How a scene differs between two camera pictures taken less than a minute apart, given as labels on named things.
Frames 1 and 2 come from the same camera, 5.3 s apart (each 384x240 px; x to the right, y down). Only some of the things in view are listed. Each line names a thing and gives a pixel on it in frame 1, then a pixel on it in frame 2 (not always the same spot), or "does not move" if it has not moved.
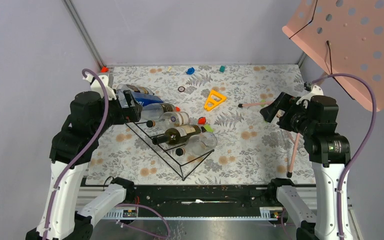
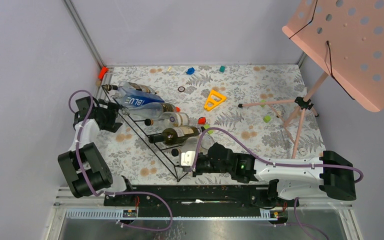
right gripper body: (294, 118) to (201, 166)
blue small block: (190, 71) does not move
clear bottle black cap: (202, 144) does not move
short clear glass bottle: (170, 119) does not move
